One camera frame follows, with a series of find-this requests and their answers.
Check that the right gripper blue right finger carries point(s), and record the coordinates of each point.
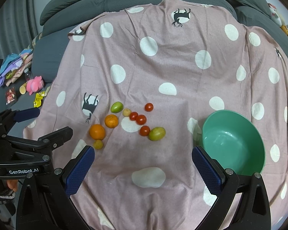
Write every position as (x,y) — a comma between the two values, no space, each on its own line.
(208,170)

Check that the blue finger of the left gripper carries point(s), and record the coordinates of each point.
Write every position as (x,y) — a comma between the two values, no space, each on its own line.
(57,138)
(27,114)

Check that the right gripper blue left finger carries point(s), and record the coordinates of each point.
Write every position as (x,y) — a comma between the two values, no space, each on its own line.
(76,170)

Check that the large orange mandarin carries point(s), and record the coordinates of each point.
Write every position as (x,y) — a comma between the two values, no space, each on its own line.
(97,132)

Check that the small yellow kumquat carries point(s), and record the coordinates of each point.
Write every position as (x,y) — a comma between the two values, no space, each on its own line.
(98,144)

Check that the smaller orange mandarin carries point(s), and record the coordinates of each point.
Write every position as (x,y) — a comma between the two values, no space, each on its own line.
(111,121)

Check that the green oval fruit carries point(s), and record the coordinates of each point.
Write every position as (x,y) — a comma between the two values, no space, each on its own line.
(117,107)

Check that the yellow-green oval fruit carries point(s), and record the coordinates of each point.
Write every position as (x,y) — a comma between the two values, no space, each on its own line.
(157,134)

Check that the person's left hand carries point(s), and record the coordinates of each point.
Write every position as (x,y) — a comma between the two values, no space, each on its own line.
(8,189)

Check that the red snack packet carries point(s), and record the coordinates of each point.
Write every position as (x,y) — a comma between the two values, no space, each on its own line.
(10,96)

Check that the yellow snack packet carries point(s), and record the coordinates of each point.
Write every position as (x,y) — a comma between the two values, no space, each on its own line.
(38,99)

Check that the pink plush toy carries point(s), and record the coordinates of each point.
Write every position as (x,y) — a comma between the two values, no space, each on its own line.
(35,85)

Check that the green plastic bowl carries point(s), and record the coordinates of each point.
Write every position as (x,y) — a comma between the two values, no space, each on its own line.
(232,140)

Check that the pile of folded clothes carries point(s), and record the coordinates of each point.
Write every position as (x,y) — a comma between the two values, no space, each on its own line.
(14,65)

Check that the small tan round fruit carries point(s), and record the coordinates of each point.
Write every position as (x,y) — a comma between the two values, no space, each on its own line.
(126,112)

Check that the left cherry tomato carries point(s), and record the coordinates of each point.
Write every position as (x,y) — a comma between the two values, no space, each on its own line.
(133,116)

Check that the cherry tomato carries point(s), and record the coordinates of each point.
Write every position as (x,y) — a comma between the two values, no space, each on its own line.
(149,107)
(141,119)
(144,130)
(133,116)

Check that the lower cherry tomato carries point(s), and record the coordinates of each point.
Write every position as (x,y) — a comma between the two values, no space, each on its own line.
(144,130)

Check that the middle cherry tomato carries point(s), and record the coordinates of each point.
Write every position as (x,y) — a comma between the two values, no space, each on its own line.
(141,119)

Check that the top cherry tomato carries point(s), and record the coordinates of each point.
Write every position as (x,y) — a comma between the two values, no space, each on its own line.
(149,107)

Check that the pink polka dot cloth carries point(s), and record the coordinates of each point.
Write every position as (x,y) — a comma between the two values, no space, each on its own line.
(188,60)

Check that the stuffed toys pile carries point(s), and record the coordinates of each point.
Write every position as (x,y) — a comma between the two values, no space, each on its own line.
(278,18)

